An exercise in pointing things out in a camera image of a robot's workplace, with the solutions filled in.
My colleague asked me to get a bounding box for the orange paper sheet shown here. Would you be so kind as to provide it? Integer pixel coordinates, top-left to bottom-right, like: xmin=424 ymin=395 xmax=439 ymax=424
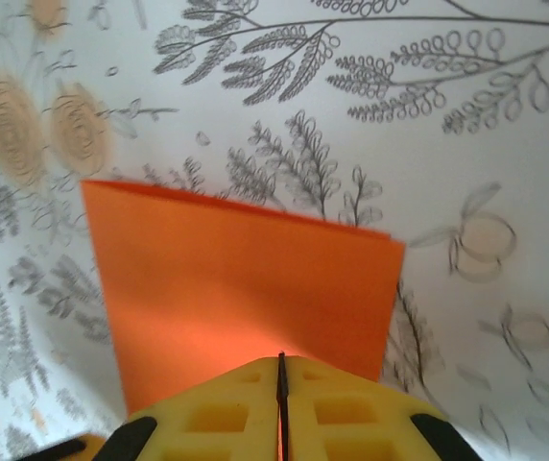
xmin=81 ymin=180 xmax=406 ymax=420

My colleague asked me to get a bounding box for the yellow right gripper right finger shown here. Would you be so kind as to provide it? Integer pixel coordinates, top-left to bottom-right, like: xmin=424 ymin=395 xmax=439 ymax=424
xmin=282 ymin=354 xmax=477 ymax=461

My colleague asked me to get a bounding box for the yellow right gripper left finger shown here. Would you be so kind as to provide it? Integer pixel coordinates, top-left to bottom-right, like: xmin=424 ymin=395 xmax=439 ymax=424
xmin=104 ymin=354 xmax=283 ymax=461

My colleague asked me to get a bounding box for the floral patterned table mat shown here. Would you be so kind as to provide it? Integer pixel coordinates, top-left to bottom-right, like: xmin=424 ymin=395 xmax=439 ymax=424
xmin=0 ymin=0 xmax=549 ymax=461

